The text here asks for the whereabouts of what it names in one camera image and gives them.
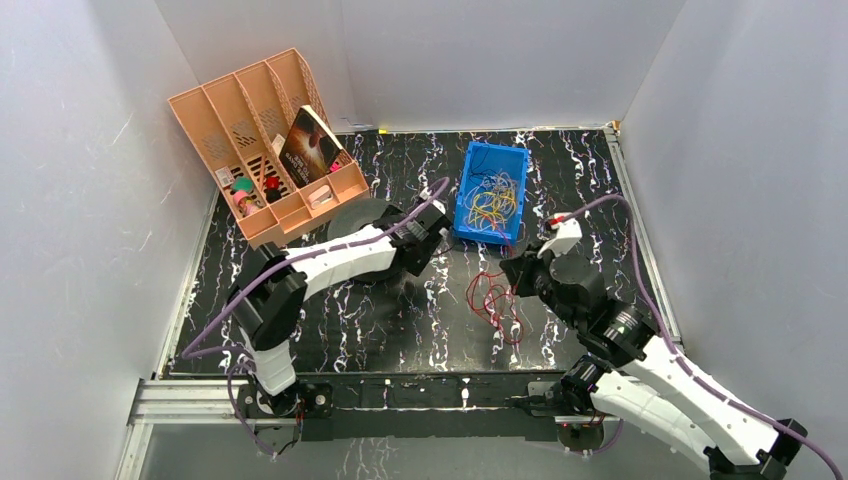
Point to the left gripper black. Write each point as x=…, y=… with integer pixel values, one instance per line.
x=429, y=232

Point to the orange file organizer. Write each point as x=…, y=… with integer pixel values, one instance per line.
x=237, y=121

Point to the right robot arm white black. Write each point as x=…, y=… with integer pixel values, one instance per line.
x=631, y=373

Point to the red black small item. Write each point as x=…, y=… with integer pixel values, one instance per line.
x=272, y=189

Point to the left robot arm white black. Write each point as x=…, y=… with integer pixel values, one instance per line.
x=369, y=240

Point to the blue plastic bin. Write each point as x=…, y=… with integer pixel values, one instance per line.
x=491, y=194

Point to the green tape roll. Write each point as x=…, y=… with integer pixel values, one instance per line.
x=242, y=183

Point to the brown book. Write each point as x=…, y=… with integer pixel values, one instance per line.
x=309, y=149

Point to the grey perforated cable spool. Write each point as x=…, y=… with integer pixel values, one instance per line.
x=354, y=216

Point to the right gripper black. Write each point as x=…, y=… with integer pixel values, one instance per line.
x=518, y=270

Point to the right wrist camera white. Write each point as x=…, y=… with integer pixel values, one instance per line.
x=565, y=234

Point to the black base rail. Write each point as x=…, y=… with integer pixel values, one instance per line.
x=441, y=405

